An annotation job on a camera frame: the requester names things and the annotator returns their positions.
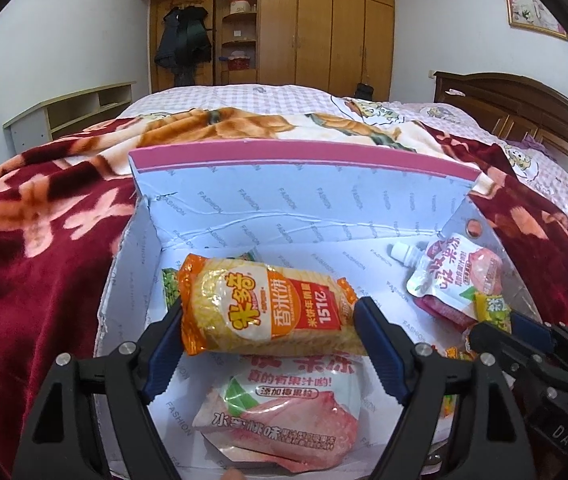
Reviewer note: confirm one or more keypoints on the red basin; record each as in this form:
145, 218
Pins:
236, 61

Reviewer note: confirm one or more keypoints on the black hanging jacket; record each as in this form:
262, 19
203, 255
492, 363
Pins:
181, 42

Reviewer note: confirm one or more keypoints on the dark wooden headboard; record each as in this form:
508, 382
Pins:
529, 105

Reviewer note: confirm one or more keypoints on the large peach jelly pouch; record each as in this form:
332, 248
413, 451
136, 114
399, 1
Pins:
284, 410

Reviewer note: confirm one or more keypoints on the orange candy packet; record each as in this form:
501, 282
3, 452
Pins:
456, 352

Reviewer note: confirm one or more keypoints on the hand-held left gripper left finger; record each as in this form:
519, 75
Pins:
164, 355

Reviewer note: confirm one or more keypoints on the small peach jelly pouch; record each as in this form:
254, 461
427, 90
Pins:
454, 275

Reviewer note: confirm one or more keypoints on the small black object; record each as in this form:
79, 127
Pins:
364, 91

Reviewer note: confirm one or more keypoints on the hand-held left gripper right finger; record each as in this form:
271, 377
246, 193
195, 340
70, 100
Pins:
384, 355

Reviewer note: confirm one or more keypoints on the framed wall picture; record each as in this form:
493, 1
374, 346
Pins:
531, 5

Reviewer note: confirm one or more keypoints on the green pea snack packet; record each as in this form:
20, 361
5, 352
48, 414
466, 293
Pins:
171, 285

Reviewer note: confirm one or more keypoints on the red floral blanket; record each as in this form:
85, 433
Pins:
39, 260

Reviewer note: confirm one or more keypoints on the wooden wardrobe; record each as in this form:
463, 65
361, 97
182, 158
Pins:
314, 25

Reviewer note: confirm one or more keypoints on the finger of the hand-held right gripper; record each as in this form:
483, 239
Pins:
504, 347
529, 322

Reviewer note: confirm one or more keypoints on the pink checked cartoon bedsheet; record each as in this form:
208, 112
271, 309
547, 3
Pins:
274, 97

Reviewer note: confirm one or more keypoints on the purple cloth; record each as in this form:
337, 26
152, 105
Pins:
524, 145

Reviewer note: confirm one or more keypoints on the yellow candy packet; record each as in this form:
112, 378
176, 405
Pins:
491, 310

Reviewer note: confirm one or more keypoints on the low grey shelf unit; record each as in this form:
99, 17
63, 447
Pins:
29, 130

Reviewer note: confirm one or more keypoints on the pink cardboard box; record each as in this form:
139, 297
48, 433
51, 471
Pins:
289, 195

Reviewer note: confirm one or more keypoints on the orange rice cracker packet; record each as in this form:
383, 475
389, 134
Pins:
264, 310

